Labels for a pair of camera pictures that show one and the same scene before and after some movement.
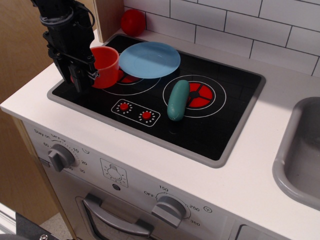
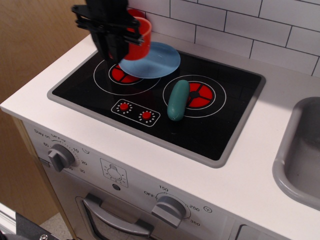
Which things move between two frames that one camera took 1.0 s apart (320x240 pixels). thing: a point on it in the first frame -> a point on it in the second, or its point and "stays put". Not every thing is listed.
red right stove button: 146,115 stays put
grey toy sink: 296,169 stays put
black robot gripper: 69,37 -> 113,17
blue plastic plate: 149,60 stays put
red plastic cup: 106,60 -> 139,52
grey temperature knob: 170,210 stays put
